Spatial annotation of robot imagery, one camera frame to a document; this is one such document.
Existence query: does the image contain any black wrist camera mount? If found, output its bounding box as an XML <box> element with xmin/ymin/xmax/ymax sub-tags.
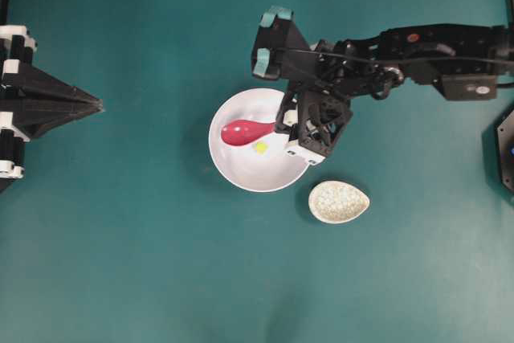
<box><xmin>251</xmin><ymin>6</ymin><xmax>326</xmax><ymax>92</ymax></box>

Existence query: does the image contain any speckled egg-shaped small dish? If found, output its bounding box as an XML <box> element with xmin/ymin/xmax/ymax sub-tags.
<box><xmin>308</xmin><ymin>181</ymin><xmax>370</xmax><ymax>224</ymax></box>

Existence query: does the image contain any pink ceramic spoon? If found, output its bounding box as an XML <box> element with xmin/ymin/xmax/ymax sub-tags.
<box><xmin>221</xmin><ymin>120</ymin><xmax>275</xmax><ymax>146</ymax></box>

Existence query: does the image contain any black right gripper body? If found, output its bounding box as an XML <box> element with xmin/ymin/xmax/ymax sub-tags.
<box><xmin>284</xmin><ymin>90</ymin><xmax>353</xmax><ymax>165</ymax></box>

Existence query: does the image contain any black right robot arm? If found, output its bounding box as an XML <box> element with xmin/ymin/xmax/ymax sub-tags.
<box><xmin>252</xmin><ymin>20</ymin><xmax>513</xmax><ymax>165</ymax></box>

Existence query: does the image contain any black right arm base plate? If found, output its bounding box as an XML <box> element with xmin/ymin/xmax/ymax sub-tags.
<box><xmin>482</xmin><ymin>104</ymin><xmax>513</xmax><ymax>206</ymax></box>

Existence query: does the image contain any large white bowl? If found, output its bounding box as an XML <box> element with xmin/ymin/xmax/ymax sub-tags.
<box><xmin>209</xmin><ymin>88</ymin><xmax>308</xmax><ymax>193</ymax></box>

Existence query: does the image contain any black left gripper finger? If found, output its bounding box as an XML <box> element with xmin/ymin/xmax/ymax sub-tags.
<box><xmin>2</xmin><ymin>59</ymin><xmax>102</xmax><ymax>106</ymax></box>
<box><xmin>11</xmin><ymin>105</ymin><xmax>104</xmax><ymax>141</ymax></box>

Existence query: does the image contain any yellow hexagonal prism block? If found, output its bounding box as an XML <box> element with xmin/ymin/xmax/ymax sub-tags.
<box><xmin>253</xmin><ymin>141</ymin><xmax>268</xmax><ymax>155</ymax></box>

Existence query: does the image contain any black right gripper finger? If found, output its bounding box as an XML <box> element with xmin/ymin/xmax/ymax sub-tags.
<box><xmin>274</xmin><ymin>91</ymin><xmax>298</xmax><ymax>134</ymax></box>

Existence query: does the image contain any black camera cable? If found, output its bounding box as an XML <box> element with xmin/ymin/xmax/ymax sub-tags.
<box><xmin>272</xmin><ymin>47</ymin><xmax>514</xmax><ymax>89</ymax></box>

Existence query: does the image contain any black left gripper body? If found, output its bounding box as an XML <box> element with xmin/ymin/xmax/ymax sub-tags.
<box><xmin>1</xmin><ymin>25</ymin><xmax>37</xmax><ymax>191</ymax></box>

